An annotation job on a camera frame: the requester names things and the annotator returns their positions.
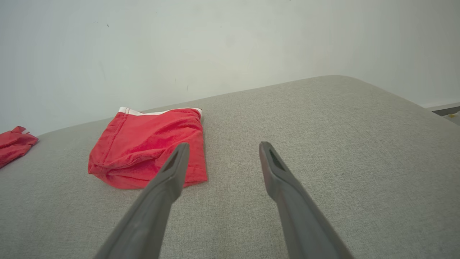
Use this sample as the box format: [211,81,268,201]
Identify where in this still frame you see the red shorts white stripe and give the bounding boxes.
[88,107,208,190]

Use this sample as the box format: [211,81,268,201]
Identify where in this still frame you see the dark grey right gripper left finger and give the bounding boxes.
[94,142,190,259]

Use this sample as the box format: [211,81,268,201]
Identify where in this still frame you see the red basketball jersey white sleeves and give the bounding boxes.
[0,126,39,169]

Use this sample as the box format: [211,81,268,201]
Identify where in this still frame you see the grey fabric sofa seat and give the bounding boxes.
[0,75,460,259]

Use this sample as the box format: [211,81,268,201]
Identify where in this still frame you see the white wall baseboard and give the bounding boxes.
[426,102,460,111]

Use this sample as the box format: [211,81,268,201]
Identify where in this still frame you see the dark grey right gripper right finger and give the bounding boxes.
[259,141,354,259]

